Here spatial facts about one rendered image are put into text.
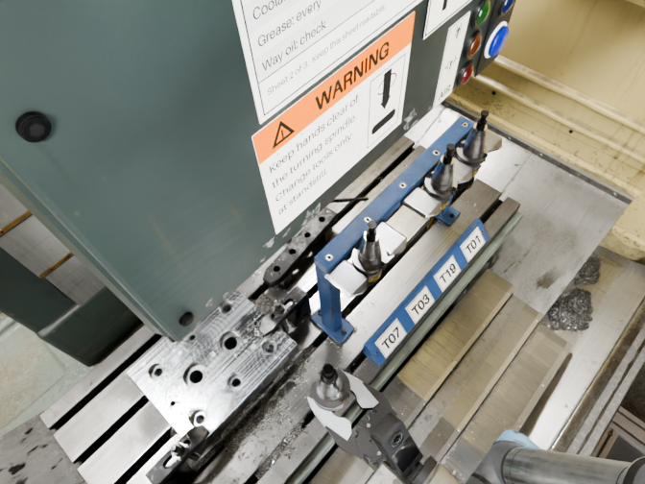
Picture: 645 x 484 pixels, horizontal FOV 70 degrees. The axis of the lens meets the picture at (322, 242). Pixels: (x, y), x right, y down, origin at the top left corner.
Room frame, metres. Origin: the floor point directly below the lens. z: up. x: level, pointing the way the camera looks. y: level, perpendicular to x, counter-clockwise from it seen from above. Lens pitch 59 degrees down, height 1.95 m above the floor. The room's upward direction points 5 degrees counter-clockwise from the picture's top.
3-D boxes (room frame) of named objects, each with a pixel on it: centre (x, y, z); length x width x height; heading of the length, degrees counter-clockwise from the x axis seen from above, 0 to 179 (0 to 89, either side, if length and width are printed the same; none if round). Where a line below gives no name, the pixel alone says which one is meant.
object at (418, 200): (0.52, -0.20, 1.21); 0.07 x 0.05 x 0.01; 43
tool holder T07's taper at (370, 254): (0.41, -0.08, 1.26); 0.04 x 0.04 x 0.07
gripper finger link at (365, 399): (0.19, -0.03, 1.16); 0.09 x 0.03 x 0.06; 29
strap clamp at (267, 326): (0.41, 0.10, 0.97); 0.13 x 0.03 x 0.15; 133
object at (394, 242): (0.44, -0.12, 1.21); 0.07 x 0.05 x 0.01; 43
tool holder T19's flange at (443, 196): (0.55, -0.24, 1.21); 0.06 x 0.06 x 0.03
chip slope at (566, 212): (0.79, -0.32, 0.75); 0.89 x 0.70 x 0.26; 43
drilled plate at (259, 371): (0.32, 0.26, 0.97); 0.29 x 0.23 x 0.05; 133
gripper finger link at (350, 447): (0.11, -0.02, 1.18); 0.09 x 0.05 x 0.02; 56
